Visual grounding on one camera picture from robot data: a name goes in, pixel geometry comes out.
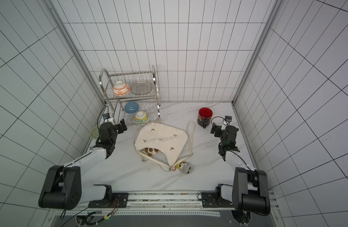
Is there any cream canvas shoulder bag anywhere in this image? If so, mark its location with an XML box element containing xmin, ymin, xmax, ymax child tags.
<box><xmin>134</xmin><ymin>121</ymin><xmax>195</xmax><ymax>172</ymax></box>

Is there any brown white plush charm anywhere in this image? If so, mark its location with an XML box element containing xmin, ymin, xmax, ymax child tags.
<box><xmin>141</xmin><ymin>148</ymin><xmax>159</xmax><ymax>157</ymax></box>

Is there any grey glass plate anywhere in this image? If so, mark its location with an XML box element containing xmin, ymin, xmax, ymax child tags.
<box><xmin>130</xmin><ymin>80</ymin><xmax>153</xmax><ymax>96</ymax></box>

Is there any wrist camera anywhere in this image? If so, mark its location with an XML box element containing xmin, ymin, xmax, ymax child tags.
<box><xmin>103</xmin><ymin>113</ymin><xmax>111</xmax><ymax>120</ymax></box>
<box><xmin>224</xmin><ymin>115</ymin><xmax>232</xmax><ymax>124</ymax></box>

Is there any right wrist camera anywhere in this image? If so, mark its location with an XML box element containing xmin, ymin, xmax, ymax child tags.
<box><xmin>224</xmin><ymin>115</ymin><xmax>232</xmax><ymax>124</ymax></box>

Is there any yellow green patterned bowl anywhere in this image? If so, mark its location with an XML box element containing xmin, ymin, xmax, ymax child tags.
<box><xmin>134</xmin><ymin>111</ymin><xmax>150</xmax><ymax>124</ymax></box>

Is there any orange white patterned bowl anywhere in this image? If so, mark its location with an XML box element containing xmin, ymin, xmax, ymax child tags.
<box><xmin>112</xmin><ymin>81</ymin><xmax>130</xmax><ymax>96</ymax></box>

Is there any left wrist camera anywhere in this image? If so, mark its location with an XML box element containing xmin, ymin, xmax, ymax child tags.
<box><xmin>103</xmin><ymin>113</ymin><xmax>111</xmax><ymax>120</ymax></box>

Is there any yellow grey plush keychain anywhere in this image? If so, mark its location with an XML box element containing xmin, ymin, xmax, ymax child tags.
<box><xmin>176</xmin><ymin>161</ymin><xmax>191</xmax><ymax>174</ymax></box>

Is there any red black skull mug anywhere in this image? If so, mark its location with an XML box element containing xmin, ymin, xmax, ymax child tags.
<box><xmin>197</xmin><ymin>107</ymin><xmax>213</xmax><ymax>129</ymax></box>

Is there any blue ceramic bowl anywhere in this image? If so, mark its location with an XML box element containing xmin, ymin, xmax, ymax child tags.
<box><xmin>124</xmin><ymin>101</ymin><xmax>140</xmax><ymax>114</ymax></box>

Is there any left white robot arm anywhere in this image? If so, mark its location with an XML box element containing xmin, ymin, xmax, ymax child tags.
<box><xmin>38</xmin><ymin>119</ymin><xmax>127</xmax><ymax>210</ymax></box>

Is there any pale green bowl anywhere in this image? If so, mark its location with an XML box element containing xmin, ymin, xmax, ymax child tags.
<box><xmin>90</xmin><ymin>126</ymin><xmax>100</xmax><ymax>140</ymax></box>

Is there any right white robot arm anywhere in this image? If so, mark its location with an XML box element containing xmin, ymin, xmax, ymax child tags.
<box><xmin>199</xmin><ymin>124</ymin><xmax>271</xmax><ymax>216</ymax></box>

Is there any steel two-tier dish rack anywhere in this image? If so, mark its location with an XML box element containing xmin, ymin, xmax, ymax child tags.
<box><xmin>98</xmin><ymin>66</ymin><xmax>161</xmax><ymax>126</ymax></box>

